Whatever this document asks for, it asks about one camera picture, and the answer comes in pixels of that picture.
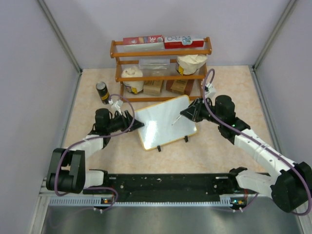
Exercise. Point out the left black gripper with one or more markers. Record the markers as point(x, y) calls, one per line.
point(126, 121)

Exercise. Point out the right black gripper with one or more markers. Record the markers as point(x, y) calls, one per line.
point(193, 112)

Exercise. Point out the yellow framed whiteboard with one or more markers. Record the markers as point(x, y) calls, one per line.
point(158, 119)

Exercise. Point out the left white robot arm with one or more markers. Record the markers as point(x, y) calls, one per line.
point(67, 170)

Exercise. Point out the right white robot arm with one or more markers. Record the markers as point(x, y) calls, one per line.
point(288, 184)

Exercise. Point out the brown packet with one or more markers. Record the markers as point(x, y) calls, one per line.
point(181, 86)

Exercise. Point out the tan cardboard box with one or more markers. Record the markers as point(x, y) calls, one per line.
point(152, 87)

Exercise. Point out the white bag middle right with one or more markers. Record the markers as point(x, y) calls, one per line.
point(189, 64)

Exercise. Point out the black drink can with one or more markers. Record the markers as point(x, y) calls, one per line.
point(102, 90)

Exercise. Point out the clear plastic container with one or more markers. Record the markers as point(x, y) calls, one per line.
point(154, 66)

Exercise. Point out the red white wrap box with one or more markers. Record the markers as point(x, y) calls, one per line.
point(181, 42)

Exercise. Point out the wooden three tier shelf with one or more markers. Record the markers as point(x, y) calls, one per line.
point(169, 74)

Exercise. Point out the red foil box left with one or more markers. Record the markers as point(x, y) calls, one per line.
point(143, 43)

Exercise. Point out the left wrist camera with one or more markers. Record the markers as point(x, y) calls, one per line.
point(116, 106)

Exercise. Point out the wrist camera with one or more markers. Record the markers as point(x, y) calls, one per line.
point(209, 90)
point(116, 106)

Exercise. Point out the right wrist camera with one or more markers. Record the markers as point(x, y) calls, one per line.
point(209, 90)

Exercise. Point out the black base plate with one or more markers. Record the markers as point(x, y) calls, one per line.
point(171, 187)

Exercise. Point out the grey slotted cable duct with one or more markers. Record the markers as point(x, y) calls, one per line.
point(94, 201)

